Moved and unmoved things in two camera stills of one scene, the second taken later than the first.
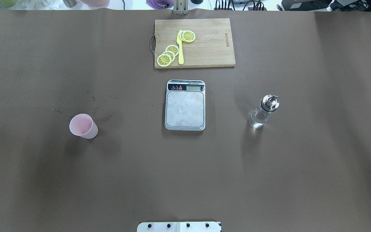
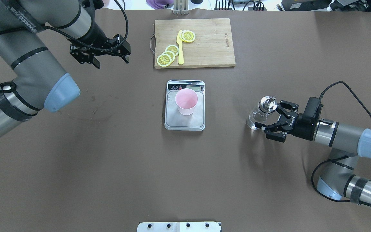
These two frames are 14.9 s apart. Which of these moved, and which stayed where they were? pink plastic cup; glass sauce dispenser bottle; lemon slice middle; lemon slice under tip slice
Moved: pink plastic cup
Stayed: lemon slice middle; glass sauce dispenser bottle; lemon slice under tip slice
